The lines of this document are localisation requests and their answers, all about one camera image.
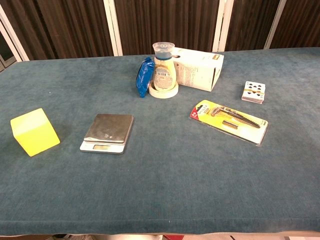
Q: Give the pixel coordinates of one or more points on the yellow cloth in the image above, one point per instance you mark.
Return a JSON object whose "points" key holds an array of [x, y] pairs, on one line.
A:
{"points": [[32, 132]]}

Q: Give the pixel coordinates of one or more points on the small digital scale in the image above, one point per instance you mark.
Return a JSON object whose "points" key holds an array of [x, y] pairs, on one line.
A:
{"points": [[107, 127]]}

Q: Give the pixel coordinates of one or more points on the white masking tape roll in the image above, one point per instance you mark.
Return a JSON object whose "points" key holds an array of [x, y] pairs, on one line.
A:
{"points": [[162, 94]]}

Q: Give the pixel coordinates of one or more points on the blue snack packet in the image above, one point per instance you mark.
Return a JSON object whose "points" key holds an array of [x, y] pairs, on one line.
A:
{"points": [[143, 75]]}

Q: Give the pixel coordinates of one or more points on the yellow razor blister pack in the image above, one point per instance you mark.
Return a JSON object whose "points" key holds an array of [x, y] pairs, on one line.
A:
{"points": [[207, 112]]}

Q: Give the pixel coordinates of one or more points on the blue felt table cloth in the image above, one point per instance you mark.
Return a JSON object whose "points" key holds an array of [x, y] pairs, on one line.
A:
{"points": [[160, 180]]}

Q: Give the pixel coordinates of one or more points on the white cardboard product box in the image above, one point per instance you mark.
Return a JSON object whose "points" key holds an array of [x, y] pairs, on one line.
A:
{"points": [[197, 72]]}

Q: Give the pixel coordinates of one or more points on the playing card deck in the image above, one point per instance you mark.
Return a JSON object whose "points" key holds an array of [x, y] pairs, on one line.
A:
{"points": [[253, 92]]}

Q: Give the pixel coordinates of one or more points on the dark brown partition panel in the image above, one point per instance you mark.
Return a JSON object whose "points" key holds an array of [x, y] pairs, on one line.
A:
{"points": [[62, 25], [165, 22], [250, 22], [300, 22]]}

